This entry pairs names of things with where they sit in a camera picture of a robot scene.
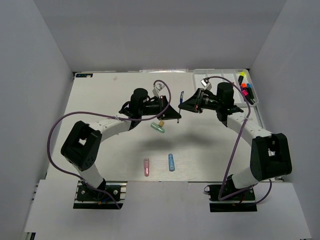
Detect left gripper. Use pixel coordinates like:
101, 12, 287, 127
139, 96, 182, 121

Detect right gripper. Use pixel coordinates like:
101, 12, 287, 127
179, 88, 222, 114

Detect green stapler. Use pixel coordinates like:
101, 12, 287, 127
150, 121, 165, 134

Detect blue pen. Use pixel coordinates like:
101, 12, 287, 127
177, 91, 184, 124

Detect pink highlighter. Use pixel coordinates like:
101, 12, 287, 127
241, 89, 251, 102

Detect yellow highlighter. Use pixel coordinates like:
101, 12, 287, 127
238, 71, 245, 86

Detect pink stapler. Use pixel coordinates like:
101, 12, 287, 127
143, 158, 150, 177

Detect blue stapler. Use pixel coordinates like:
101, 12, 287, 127
168, 153, 175, 172

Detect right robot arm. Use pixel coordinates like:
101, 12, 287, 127
178, 82, 292, 200

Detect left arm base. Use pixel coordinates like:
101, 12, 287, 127
73, 181, 127, 210

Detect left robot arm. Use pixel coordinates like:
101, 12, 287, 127
60, 88, 182, 200

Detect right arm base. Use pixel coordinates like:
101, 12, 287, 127
203, 184, 257, 213

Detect white divided tray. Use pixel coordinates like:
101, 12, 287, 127
192, 68, 260, 110

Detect blue label sticker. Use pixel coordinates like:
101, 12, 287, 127
75, 73, 93, 78

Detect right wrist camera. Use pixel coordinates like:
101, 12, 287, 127
200, 77, 212, 91

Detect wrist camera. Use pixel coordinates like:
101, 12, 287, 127
152, 82, 165, 98
200, 77, 212, 91

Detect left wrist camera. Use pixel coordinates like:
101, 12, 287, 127
152, 82, 165, 98

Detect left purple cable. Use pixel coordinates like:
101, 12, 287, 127
47, 79, 172, 210

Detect purple cable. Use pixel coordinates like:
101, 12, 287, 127
207, 76, 273, 205
47, 79, 172, 210

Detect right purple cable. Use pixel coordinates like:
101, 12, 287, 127
207, 76, 273, 205

